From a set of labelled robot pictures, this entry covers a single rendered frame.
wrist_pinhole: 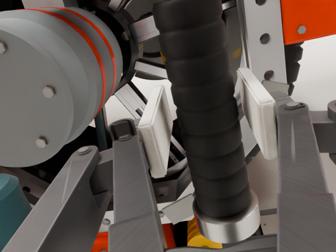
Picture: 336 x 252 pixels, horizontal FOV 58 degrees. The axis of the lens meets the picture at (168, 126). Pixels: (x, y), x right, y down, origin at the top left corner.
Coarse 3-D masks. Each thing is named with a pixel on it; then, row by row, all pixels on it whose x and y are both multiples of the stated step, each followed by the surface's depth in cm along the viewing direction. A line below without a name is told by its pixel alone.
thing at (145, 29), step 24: (0, 0) 61; (96, 0) 45; (120, 0) 45; (120, 24) 50; (144, 24) 46; (120, 48) 52; (240, 48) 45; (144, 72) 49; (120, 96) 51; (144, 96) 52; (96, 120) 53; (72, 144) 66; (96, 144) 69; (24, 168) 55; (48, 168) 57; (168, 168) 54
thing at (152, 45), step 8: (128, 0) 81; (136, 0) 77; (144, 0) 76; (152, 0) 77; (160, 0) 77; (128, 8) 78; (136, 8) 78; (144, 8) 78; (136, 16) 78; (152, 40) 81; (144, 48) 82; (152, 48) 81; (160, 48) 81; (144, 56) 87; (152, 56) 87; (160, 56) 87; (136, 72) 89
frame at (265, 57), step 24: (240, 0) 38; (264, 0) 35; (240, 24) 40; (264, 24) 35; (264, 48) 36; (264, 72) 37; (240, 120) 40; (0, 168) 51; (24, 192) 49; (168, 192) 48; (192, 192) 45; (168, 216) 47; (192, 216) 47
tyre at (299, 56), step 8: (288, 48) 44; (296, 48) 44; (288, 56) 44; (296, 56) 44; (288, 64) 45; (296, 64) 45; (288, 72) 45; (296, 72) 46; (288, 80) 46; (288, 88) 46; (256, 144) 50; (256, 152) 51; (248, 160) 52; (184, 168) 54; (176, 176) 54
